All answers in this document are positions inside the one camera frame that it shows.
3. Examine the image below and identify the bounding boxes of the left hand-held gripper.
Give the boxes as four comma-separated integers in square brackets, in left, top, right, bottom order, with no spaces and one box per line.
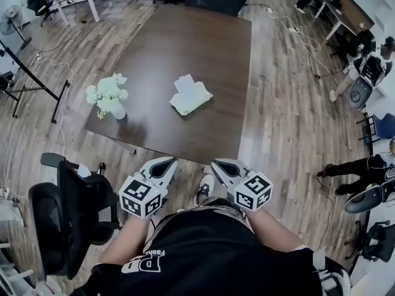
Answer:
[118,156,179,220]

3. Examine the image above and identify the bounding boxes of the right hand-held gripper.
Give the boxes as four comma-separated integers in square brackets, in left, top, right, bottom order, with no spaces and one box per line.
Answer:
[210,158,274,212]

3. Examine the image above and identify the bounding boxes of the white cloth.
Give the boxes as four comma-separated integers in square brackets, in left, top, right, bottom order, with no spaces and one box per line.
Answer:
[168,74,214,117]

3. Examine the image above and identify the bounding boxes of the person's right forearm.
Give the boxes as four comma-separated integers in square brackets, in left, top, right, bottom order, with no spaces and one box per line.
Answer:
[243,207,309,252]

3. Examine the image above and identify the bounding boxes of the person's left forearm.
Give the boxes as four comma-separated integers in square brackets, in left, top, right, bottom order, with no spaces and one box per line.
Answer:
[98,214,155,265]

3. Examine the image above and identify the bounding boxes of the person's right white sneaker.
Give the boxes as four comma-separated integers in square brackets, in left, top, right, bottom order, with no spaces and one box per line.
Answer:
[193,174,214,205]

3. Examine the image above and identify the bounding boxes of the person's patterned shorts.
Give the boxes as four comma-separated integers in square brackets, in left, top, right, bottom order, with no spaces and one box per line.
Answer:
[197,197,247,228]

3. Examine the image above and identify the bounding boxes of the white vase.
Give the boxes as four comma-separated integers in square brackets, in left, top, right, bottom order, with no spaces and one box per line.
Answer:
[109,102,127,120]

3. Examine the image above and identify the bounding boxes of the person's black printed t-shirt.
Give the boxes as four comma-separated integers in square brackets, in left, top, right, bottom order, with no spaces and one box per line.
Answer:
[69,207,351,296]

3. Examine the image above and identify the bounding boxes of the white flower bouquet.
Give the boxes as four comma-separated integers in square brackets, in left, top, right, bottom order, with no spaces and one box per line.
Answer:
[85,72,129,120]

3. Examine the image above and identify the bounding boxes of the black mesh office chair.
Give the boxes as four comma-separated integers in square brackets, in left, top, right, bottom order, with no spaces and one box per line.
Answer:
[28,152,122,282]

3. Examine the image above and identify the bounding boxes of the whiteboard on black stand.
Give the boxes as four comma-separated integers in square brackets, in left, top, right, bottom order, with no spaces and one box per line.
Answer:
[0,38,72,125]

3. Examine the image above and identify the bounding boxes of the dark brown table white legs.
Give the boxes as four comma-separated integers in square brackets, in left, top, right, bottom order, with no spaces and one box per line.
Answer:
[85,4,253,165]

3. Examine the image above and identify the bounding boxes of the blue chair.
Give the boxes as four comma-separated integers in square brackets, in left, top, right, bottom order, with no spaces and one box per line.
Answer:
[357,112,395,144]

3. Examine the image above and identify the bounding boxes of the white plastic bag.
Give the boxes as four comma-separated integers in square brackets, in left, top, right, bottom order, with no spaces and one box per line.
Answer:
[30,277,67,296]

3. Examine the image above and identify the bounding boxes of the black armrest office chair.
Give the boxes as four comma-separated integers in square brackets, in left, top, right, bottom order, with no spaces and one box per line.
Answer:
[351,220,395,263]

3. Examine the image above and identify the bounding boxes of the white leg table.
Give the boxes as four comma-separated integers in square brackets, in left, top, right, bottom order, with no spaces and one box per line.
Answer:
[36,0,127,27]

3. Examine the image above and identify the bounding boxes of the wooden desk white legs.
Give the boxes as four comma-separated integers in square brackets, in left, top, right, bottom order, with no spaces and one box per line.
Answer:
[314,0,376,41]

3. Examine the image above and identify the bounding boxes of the small black office chair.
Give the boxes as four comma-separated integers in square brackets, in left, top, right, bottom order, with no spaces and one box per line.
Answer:
[27,0,53,27]

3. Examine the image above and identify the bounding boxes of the black standing fan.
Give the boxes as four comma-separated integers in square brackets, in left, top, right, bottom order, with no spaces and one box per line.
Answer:
[0,4,31,51]

